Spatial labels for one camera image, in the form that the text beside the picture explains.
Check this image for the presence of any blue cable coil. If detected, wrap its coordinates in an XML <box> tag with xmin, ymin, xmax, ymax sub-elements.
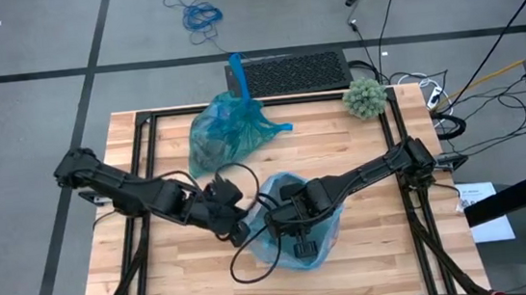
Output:
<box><xmin>161</xmin><ymin>0</ymin><xmax>249</xmax><ymax>67</ymax></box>

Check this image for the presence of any black aluminium table frame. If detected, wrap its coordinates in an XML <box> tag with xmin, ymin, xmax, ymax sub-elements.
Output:
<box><xmin>66</xmin><ymin>77</ymin><xmax>492</xmax><ymax>295</ymax></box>

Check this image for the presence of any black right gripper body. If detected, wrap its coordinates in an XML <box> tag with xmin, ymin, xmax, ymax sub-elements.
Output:
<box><xmin>260</xmin><ymin>174</ymin><xmax>348</xmax><ymax>246</ymax></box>

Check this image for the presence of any yellow floor cable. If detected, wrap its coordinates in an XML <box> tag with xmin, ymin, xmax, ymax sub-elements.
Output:
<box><xmin>435</xmin><ymin>48</ymin><xmax>526</xmax><ymax>105</ymax></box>

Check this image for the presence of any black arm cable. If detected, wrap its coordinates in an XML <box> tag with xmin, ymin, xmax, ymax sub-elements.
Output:
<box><xmin>222</xmin><ymin>190</ymin><xmax>287</xmax><ymax>287</ymax></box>
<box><xmin>161</xmin><ymin>158</ymin><xmax>264</xmax><ymax>221</ymax></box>

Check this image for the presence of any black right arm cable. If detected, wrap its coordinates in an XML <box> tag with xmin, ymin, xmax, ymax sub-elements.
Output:
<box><xmin>222</xmin><ymin>190</ymin><xmax>287</xmax><ymax>287</ymax></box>

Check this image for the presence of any white paper sheet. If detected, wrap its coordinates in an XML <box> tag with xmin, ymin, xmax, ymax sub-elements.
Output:
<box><xmin>453</xmin><ymin>179</ymin><xmax>516</xmax><ymax>246</ymax></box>

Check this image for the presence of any light blue trash bag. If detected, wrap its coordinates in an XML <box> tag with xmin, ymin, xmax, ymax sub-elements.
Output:
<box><xmin>238</xmin><ymin>165</ymin><xmax>352</xmax><ymax>278</ymax></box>

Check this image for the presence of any black perforated computer case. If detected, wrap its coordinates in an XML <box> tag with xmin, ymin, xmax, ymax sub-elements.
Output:
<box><xmin>224</xmin><ymin>46</ymin><xmax>355</xmax><ymax>102</ymax></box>

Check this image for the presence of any white power strip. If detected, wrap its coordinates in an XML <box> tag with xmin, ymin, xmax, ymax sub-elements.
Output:
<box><xmin>424</xmin><ymin>84</ymin><xmax>445</xmax><ymax>112</ymax></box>

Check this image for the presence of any white cable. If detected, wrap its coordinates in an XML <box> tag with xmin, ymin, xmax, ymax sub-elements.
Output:
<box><xmin>393</xmin><ymin>67</ymin><xmax>440</xmax><ymax>94</ymax></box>

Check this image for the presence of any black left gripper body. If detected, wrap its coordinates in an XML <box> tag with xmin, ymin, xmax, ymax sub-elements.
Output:
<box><xmin>192</xmin><ymin>171</ymin><xmax>253</xmax><ymax>240</ymax></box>

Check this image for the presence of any teal trash bag liner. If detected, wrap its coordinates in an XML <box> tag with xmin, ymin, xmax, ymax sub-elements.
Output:
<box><xmin>177</xmin><ymin>47</ymin><xmax>298</xmax><ymax>181</ymax></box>

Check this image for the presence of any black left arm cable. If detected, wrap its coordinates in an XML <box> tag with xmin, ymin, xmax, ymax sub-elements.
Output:
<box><xmin>161</xmin><ymin>158</ymin><xmax>264</xmax><ymax>221</ymax></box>

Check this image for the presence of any dark desk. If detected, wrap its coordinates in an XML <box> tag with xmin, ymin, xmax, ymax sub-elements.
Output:
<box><xmin>460</xmin><ymin>168</ymin><xmax>526</xmax><ymax>295</ymax></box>

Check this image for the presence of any potted green plant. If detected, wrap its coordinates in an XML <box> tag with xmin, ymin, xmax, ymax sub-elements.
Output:
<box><xmin>339</xmin><ymin>75</ymin><xmax>390</xmax><ymax>123</ymax></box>

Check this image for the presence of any black hanging cable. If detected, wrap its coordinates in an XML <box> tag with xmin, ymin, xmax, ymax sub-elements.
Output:
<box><xmin>439</xmin><ymin>0</ymin><xmax>526</xmax><ymax>99</ymax></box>
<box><xmin>371</xmin><ymin>0</ymin><xmax>416</xmax><ymax>83</ymax></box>

